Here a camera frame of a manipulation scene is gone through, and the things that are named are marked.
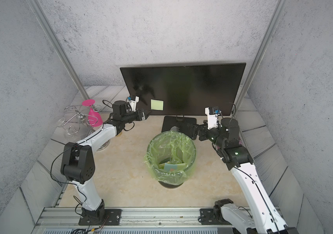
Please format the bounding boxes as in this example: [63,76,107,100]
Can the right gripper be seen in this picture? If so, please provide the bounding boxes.
[189,119,227,151]

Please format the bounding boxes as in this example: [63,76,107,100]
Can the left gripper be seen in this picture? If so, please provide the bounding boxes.
[121,109,152,125]

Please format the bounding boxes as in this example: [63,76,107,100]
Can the light green sticky note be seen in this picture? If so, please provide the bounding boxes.
[176,163,186,171]

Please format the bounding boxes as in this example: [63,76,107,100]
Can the blue sticky note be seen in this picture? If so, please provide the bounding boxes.
[163,163,178,173]

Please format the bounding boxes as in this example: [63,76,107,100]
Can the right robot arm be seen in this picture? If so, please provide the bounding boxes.
[187,118,298,234]

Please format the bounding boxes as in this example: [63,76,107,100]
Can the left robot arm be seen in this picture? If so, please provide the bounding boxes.
[59,100,151,226]

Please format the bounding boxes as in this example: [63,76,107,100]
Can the black monitor stand base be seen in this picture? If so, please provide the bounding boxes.
[161,116,197,136]

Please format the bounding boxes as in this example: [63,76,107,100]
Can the black computer monitor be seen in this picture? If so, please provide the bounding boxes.
[120,62,246,116]

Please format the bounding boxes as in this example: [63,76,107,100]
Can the green plastic bin liner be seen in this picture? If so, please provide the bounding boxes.
[143,130,198,186]

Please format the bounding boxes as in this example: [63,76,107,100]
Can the black trash bin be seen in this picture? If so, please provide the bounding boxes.
[150,131,195,189]

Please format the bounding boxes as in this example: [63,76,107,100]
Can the pink wine glass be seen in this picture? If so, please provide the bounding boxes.
[82,99,103,127]

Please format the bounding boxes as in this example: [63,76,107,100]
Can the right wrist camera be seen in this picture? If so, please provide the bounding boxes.
[204,106,221,130]

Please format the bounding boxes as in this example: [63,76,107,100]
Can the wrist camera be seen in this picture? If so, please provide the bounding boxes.
[204,106,221,130]
[127,95,139,112]

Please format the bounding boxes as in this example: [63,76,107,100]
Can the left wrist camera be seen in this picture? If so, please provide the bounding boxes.
[127,95,139,112]

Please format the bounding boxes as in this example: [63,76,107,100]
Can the left aluminium frame post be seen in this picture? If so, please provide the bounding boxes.
[27,0,90,99]

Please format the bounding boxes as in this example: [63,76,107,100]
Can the aluminium frame post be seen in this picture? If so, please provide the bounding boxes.
[234,0,287,115]
[27,0,90,99]

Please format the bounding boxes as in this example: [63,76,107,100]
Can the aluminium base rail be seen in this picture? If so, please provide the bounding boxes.
[31,206,290,234]

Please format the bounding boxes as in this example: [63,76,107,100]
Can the right aluminium frame post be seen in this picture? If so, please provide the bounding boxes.
[234,0,287,115]

